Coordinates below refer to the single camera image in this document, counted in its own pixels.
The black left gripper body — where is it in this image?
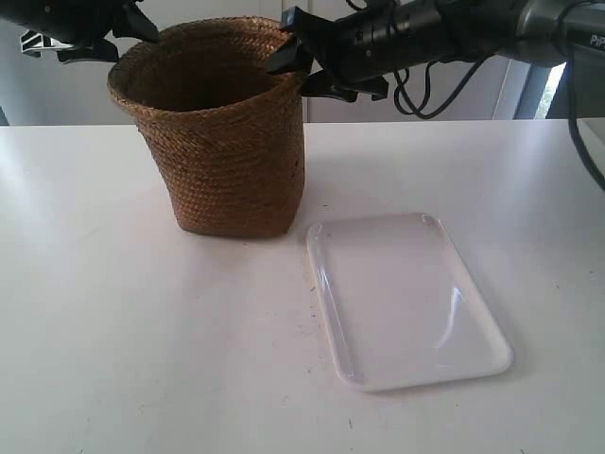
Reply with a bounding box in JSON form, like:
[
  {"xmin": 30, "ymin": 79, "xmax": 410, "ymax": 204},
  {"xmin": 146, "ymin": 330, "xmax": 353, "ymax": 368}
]
[{"xmin": 0, "ymin": 0, "xmax": 124, "ymax": 65}]

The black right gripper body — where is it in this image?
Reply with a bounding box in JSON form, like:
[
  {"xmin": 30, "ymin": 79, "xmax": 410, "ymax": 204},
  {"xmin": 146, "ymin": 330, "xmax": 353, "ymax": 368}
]
[{"xmin": 300, "ymin": 0, "xmax": 450, "ymax": 103}]

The brown woven basket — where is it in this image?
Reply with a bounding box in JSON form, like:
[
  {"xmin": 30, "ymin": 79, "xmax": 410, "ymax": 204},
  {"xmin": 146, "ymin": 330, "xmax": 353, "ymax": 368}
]
[{"xmin": 108, "ymin": 16, "xmax": 305, "ymax": 237}]

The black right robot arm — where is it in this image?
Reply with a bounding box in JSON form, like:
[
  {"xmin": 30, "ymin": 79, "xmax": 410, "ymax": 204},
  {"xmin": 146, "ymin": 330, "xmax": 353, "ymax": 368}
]
[{"xmin": 267, "ymin": 1, "xmax": 604, "ymax": 103}]

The white rectangular plastic tray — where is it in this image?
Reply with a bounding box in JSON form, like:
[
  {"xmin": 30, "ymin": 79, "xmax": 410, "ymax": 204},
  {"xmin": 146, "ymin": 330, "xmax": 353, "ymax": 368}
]
[{"xmin": 306, "ymin": 213, "xmax": 513, "ymax": 393}]

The black cable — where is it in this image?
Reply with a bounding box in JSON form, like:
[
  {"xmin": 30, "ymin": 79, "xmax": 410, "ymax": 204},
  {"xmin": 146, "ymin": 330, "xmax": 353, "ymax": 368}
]
[{"xmin": 391, "ymin": 51, "xmax": 493, "ymax": 119}]

